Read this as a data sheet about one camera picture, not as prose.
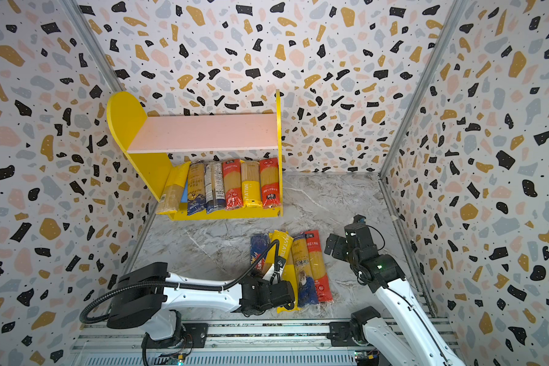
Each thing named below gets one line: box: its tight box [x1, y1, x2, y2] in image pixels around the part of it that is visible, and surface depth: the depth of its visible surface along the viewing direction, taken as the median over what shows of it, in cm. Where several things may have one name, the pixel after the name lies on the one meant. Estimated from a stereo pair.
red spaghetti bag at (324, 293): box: [305, 229, 334, 304], surface depth 89 cm
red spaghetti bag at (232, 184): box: [221, 158, 244, 211], surface depth 97 cm
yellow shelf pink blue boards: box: [106, 89, 284, 221], surface depth 81 cm
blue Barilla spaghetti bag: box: [250, 233, 270, 273], surface depth 94 cm
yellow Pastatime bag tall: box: [240, 160, 264, 209], surface depth 97 cm
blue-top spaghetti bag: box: [291, 233, 319, 308], surface depth 87 cm
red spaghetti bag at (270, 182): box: [259, 157, 281, 210], surface depth 96 cm
